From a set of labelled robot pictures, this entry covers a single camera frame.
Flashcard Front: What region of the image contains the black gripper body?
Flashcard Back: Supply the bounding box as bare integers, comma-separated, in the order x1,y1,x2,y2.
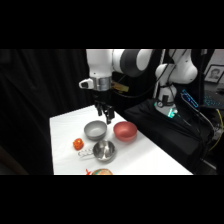
92,89,112,108

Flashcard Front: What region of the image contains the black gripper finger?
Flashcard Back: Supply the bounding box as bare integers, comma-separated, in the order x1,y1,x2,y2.
103,104,116,125
94,101,105,118

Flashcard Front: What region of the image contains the red ball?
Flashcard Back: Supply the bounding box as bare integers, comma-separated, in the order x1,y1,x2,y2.
72,138,85,151

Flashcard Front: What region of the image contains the gray bowl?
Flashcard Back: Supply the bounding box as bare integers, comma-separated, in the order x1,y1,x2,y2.
83,120,108,141

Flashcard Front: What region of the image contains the pink bowl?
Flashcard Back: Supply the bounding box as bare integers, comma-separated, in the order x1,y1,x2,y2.
113,121,139,142

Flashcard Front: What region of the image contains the tan round toy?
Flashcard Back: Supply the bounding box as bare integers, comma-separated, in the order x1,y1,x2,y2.
91,168,114,176

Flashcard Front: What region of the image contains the black robot stand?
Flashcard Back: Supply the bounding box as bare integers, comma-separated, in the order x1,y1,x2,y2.
123,98,218,176

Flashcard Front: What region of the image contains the small green light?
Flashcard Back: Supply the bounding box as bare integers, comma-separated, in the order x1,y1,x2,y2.
166,107,178,120

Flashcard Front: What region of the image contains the black curtain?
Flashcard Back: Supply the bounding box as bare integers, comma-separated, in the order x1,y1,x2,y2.
0,49,158,176

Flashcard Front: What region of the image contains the blue lit device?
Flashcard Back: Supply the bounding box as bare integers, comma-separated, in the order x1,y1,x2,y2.
180,88,200,110

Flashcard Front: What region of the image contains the framed portrait picture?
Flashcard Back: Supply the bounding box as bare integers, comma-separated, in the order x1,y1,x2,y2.
203,64,224,84

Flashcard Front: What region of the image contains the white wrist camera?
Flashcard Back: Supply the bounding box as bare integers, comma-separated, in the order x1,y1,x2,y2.
78,78,93,90

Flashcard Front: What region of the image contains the steel measuring cup with handle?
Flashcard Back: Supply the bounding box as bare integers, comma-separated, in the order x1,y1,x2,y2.
77,139,117,164

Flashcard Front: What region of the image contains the black cable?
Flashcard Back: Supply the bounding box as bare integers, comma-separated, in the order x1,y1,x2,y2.
114,49,179,100

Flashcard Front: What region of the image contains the yellow cable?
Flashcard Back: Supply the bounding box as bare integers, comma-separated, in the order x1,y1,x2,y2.
207,108,224,152

